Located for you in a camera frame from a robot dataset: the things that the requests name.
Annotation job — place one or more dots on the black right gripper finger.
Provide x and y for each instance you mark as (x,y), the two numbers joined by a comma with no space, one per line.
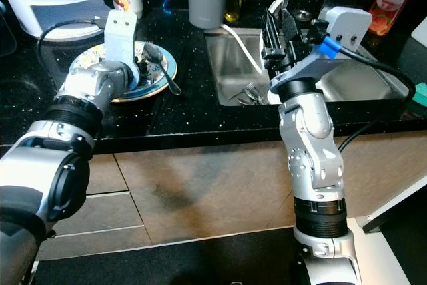
(270,31)
(290,28)

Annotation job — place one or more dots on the metal spoon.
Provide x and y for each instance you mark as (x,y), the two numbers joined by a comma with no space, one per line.
(171,81)

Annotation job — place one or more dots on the white plate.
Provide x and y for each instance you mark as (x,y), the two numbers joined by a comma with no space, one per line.
(273,97)

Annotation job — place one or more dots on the metal fork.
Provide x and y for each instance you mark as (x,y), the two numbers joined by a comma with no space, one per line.
(250,93)

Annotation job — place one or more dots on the stainless steel sink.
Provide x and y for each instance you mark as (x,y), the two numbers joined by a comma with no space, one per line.
(230,55)

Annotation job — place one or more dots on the blue rimmed patterned plate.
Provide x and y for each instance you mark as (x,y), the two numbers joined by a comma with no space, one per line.
(90,61)

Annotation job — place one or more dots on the large white plastic container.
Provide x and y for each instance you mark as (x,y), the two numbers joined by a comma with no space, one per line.
(53,5)

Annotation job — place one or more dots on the white board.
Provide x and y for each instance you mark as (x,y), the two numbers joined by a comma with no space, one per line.
(420,31)

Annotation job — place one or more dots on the brown cabinet front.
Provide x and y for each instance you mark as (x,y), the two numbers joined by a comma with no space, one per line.
(207,191)

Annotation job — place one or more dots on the teal green cloth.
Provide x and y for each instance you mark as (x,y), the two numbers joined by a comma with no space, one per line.
(421,95)

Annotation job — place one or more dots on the white appliance door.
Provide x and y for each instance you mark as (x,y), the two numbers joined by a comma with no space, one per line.
(390,245)

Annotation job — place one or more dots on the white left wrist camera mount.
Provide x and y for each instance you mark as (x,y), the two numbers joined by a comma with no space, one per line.
(121,41)

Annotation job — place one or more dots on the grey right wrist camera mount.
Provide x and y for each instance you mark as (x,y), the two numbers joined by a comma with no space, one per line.
(347,28)

